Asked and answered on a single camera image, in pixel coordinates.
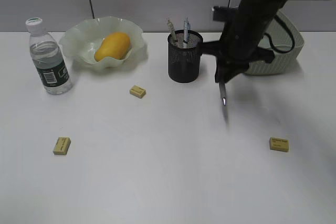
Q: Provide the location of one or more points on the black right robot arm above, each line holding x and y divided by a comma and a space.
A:
244, 28

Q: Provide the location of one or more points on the green woven plastic basket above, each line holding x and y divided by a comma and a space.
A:
281, 41

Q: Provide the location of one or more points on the yellow eraser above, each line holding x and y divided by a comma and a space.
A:
137, 91
279, 144
62, 146

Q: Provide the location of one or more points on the grey grip pen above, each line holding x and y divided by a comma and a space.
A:
223, 94

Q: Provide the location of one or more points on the beige grip pen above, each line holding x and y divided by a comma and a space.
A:
172, 32

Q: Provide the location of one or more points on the black mesh pen holder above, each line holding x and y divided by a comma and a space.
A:
184, 63

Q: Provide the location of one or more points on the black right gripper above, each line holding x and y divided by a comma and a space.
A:
228, 67

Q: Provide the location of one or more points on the yellow mango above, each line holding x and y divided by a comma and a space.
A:
115, 45

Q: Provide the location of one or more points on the blue clip white pen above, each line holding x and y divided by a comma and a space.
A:
186, 33

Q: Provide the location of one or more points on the pale green wavy plate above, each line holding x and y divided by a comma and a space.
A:
81, 42

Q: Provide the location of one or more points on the clear water bottle green label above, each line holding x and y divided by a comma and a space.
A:
47, 58

